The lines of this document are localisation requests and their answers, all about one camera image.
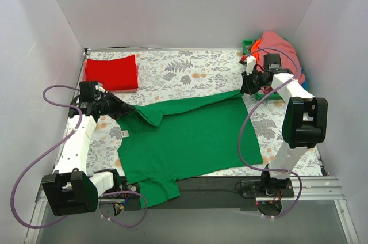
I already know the green t shirt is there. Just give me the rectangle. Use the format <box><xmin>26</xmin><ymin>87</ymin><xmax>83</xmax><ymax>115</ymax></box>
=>
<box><xmin>118</xmin><ymin>90</ymin><xmax>263</xmax><ymax>207</ymax></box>

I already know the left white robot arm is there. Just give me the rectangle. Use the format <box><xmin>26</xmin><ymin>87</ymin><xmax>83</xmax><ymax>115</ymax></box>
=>
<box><xmin>41</xmin><ymin>81</ymin><xmax>136</xmax><ymax>216</ymax></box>

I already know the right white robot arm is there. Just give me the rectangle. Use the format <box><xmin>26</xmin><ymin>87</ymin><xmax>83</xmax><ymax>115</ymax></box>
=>
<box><xmin>240</xmin><ymin>50</ymin><xmax>328</xmax><ymax>198</ymax></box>

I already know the folded red t shirt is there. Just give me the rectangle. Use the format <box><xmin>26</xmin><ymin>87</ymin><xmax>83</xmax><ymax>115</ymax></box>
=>
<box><xmin>86</xmin><ymin>55</ymin><xmax>139</xmax><ymax>91</ymax></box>

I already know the orange t shirt in basket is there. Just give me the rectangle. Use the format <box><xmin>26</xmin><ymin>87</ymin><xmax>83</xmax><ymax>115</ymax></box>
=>
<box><xmin>250</xmin><ymin>39</ymin><xmax>262</xmax><ymax>58</ymax></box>

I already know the green plastic basket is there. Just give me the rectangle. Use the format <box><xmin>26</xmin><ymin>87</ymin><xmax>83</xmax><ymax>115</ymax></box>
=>
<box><xmin>241</xmin><ymin>38</ymin><xmax>311</xmax><ymax>101</ymax></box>

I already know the pink t shirt in basket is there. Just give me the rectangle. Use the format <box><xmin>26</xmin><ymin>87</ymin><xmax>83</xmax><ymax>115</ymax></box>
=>
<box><xmin>257</xmin><ymin>30</ymin><xmax>306</xmax><ymax>83</ymax></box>

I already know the floral table cloth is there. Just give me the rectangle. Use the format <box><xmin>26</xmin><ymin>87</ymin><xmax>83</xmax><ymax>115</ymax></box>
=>
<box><xmin>87</xmin><ymin>50</ymin><xmax>287</xmax><ymax>174</ymax></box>

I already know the blue t shirt in basket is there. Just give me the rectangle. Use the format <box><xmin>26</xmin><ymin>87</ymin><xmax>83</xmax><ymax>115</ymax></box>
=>
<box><xmin>301</xmin><ymin>68</ymin><xmax>309</xmax><ymax>91</ymax></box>

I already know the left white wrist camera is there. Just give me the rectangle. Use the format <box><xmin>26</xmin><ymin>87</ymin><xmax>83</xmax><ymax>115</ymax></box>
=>
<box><xmin>95</xmin><ymin>83</ymin><xmax>106</xmax><ymax>93</ymax></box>

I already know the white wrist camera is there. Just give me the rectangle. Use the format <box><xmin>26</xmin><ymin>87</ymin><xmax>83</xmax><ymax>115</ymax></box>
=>
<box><xmin>95</xmin><ymin>83</ymin><xmax>106</xmax><ymax>93</ymax></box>
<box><xmin>239</xmin><ymin>55</ymin><xmax>256</xmax><ymax>75</ymax></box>

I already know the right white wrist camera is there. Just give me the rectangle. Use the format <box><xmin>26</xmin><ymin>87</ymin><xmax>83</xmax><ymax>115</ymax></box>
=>
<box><xmin>239</xmin><ymin>55</ymin><xmax>256</xmax><ymax>75</ymax></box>

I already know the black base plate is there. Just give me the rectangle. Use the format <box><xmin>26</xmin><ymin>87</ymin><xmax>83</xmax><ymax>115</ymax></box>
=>
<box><xmin>114</xmin><ymin>175</ymin><xmax>296</xmax><ymax>219</ymax></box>

